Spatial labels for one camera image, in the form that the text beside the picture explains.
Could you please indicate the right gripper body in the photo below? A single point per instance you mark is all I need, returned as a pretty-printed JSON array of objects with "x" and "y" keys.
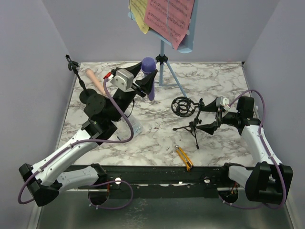
[{"x": 219, "y": 117}]

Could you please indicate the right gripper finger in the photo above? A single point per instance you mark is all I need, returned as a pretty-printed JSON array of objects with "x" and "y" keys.
[
  {"x": 211, "y": 107},
  {"x": 208, "y": 128}
]

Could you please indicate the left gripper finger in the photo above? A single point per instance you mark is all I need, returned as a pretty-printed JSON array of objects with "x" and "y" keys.
[
  {"x": 146, "y": 83},
  {"x": 134, "y": 70}
]

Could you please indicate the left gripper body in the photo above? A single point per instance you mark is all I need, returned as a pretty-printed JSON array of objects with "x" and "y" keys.
[{"x": 137, "y": 90}]

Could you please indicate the purple microphone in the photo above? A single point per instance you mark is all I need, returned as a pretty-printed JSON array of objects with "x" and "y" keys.
[{"x": 148, "y": 66}]

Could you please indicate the black tripod mic stand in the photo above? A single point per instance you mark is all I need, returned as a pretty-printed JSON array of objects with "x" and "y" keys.
[{"x": 185, "y": 107}]

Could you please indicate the beige microphone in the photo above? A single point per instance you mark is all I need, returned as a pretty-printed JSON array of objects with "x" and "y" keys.
[{"x": 91, "y": 75}]

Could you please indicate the black round-base mic stand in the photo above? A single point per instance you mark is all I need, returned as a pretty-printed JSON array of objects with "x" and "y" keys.
[{"x": 78, "y": 78}]

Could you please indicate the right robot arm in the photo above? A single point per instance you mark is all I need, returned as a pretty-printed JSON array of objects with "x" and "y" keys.
[{"x": 269, "y": 181}]

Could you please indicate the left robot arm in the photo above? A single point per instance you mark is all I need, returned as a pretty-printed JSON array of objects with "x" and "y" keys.
[{"x": 107, "y": 123}]

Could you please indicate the yellow utility knife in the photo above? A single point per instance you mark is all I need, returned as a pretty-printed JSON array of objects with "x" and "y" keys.
[{"x": 184, "y": 158}]

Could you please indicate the clear plastic screw box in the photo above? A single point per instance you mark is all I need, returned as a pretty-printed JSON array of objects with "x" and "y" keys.
[{"x": 135, "y": 125}]

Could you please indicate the pink sheet music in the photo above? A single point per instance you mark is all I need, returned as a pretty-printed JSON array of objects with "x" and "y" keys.
[{"x": 173, "y": 20}]

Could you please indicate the yellow sheet music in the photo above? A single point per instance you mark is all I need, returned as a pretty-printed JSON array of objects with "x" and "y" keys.
[{"x": 137, "y": 9}]

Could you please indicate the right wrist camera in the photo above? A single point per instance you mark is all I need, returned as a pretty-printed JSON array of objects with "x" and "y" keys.
[{"x": 223, "y": 102}]

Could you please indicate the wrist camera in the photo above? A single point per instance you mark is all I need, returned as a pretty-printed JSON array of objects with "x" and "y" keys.
[
  {"x": 223, "y": 102},
  {"x": 121, "y": 78}
]

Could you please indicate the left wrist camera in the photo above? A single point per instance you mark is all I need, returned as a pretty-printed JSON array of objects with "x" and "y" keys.
[{"x": 121, "y": 78}]

